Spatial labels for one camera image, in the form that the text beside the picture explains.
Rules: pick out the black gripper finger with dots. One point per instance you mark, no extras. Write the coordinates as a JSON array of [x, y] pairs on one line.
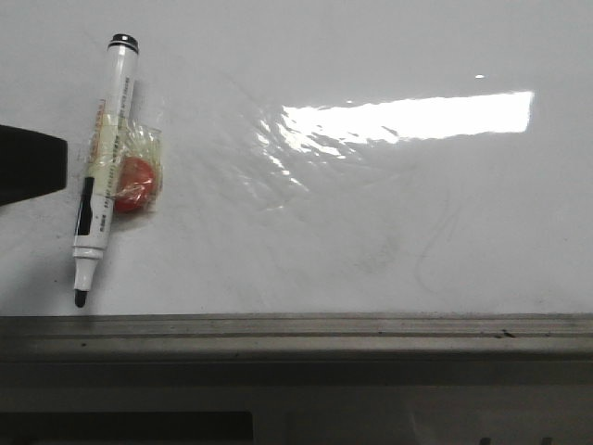
[[32, 164]]

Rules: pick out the white black whiteboard marker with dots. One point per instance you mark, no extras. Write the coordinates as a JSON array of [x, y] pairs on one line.
[[102, 176]]

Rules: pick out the white whiteboard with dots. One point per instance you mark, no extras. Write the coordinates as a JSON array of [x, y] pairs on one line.
[[354, 191]]

